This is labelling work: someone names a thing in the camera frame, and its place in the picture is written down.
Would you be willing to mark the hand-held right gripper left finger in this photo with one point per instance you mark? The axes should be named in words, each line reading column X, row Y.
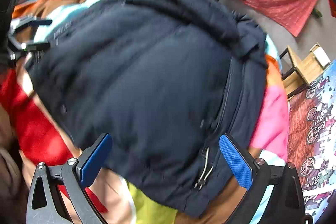
column 95, row 158

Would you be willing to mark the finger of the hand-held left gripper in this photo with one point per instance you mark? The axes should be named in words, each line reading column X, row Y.
column 35, row 47
column 34, row 22

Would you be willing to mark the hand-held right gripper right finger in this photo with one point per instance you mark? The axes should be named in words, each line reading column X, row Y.
column 235, row 158

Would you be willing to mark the navy padded jacket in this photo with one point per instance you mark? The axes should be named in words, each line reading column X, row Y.
column 147, row 82

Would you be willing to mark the person's left forearm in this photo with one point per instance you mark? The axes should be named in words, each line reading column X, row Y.
column 8, row 187

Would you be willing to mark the colourful striped blanket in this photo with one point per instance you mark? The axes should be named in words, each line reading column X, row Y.
column 34, row 119

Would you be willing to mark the blue printed curtain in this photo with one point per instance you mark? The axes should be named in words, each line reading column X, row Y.
column 315, row 121

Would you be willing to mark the wooden chair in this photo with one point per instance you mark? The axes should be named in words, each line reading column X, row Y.
column 302, row 67

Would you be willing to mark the white paper sheet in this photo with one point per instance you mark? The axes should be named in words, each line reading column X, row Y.
column 322, row 56

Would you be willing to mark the green wall ornament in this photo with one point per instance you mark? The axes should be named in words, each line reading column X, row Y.
column 317, row 13

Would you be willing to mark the red wall paper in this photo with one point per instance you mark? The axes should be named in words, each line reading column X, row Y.
column 332, row 6

